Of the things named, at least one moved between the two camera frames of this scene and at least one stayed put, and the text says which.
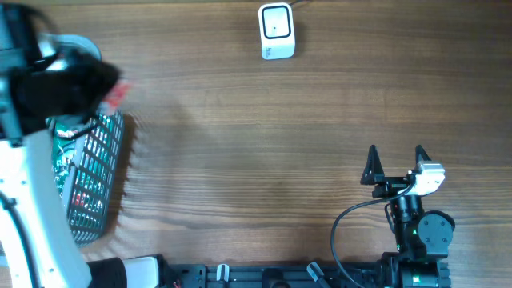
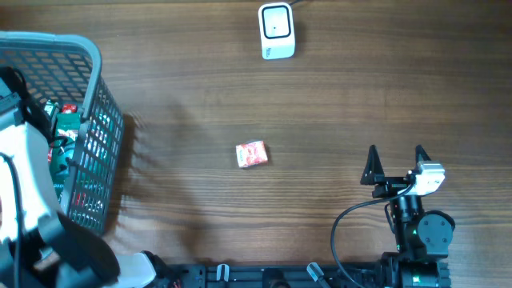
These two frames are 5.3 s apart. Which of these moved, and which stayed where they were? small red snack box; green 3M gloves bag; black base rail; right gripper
Moved: small red snack box
Stayed: right gripper; green 3M gloves bag; black base rail
